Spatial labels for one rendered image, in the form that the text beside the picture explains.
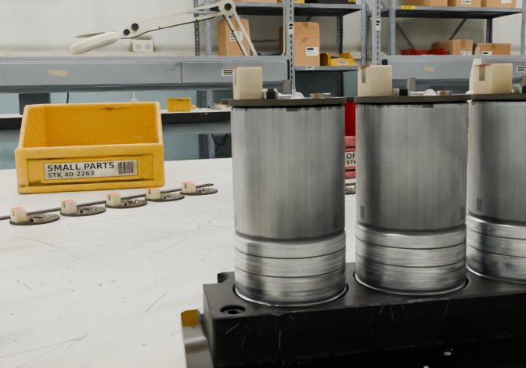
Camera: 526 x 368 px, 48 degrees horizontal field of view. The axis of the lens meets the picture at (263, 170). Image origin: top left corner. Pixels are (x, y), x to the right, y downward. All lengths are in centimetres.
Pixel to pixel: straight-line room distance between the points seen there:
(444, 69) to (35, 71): 176
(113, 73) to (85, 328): 225
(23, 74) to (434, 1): 329
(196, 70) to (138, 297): 226
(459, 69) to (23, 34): 300
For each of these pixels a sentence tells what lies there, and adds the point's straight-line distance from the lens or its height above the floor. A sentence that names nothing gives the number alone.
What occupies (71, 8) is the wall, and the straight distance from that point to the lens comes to 458.
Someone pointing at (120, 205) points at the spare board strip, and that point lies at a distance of 35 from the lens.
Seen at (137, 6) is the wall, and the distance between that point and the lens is 460.
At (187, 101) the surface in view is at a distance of 252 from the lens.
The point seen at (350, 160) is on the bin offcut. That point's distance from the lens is 44.
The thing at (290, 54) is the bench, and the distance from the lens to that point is 259.
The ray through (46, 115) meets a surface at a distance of 54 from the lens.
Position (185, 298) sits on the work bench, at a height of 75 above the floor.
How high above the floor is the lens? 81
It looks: 7 degrees down
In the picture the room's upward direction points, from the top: 1 degrees counter-clockwise
